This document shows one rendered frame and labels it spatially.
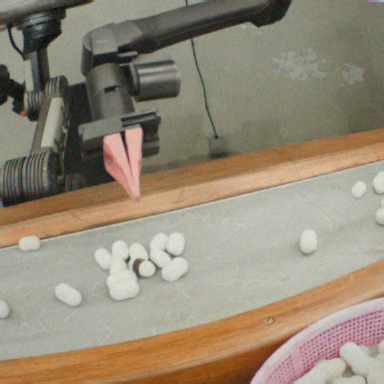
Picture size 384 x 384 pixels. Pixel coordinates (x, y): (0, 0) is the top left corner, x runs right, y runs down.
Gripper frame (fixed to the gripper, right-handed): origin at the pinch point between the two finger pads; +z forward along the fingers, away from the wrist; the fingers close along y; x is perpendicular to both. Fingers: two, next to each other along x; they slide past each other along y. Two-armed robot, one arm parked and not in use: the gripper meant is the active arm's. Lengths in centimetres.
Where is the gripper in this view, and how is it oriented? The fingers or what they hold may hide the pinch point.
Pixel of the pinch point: (135, 193)
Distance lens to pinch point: 55.2
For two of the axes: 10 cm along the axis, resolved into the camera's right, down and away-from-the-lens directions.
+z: 3.1, 8.4, -4.5
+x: -1.0, 5.0, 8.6
